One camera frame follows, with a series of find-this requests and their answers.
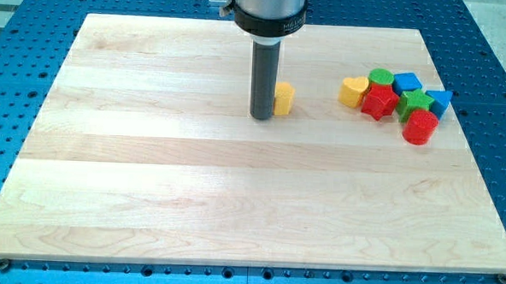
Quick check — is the black tool mounting collar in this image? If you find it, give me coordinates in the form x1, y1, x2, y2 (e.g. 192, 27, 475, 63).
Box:
233, 0, 308, 38

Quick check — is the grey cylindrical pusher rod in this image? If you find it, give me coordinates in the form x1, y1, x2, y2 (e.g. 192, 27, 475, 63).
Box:
250, 42, 280, 121

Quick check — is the yellow hexagon block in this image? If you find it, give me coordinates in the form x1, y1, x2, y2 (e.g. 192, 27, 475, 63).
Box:
273, 81, 296, 115

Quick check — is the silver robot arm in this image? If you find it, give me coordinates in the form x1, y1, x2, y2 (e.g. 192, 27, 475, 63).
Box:
209, 0, 307, 121

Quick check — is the light wooden board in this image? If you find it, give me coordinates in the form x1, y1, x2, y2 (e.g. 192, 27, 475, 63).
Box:
0, 14, 506, 274

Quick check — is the right board stop screw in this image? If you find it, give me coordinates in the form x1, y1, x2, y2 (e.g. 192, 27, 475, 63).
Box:
495, 274, 506, 284

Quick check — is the board stop screw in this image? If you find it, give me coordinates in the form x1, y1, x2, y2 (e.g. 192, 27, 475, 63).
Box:
0, 258, 11, 271
495, 274, 506, 284

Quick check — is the left board stop screw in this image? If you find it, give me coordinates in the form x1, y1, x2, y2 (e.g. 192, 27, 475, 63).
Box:
0, 258, 11, 271

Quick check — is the yellow heart block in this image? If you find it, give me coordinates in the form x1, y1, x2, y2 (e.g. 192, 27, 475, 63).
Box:
338, 76, 369, 108

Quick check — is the green cylinder block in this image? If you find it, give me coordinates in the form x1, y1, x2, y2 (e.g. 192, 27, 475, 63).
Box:
368, 68, 395, 86

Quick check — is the red star block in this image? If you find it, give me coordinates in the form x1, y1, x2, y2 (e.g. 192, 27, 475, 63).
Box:
362, 83, 399, 121

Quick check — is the blue cube block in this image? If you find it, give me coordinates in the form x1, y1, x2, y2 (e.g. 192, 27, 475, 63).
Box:
392, 72, 422, 96

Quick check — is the green star block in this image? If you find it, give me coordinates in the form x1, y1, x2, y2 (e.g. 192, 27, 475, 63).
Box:
396, 88, 434, 123

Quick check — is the red cylinder block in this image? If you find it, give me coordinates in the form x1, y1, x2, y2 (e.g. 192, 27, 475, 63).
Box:
402, 109, 439, 145

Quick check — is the blue triangle block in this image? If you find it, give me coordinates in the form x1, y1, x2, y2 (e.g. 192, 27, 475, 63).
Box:
426, 90, 453, 120

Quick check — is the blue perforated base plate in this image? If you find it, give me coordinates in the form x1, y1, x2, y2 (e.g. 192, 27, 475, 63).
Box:
0, 0, 506, 284

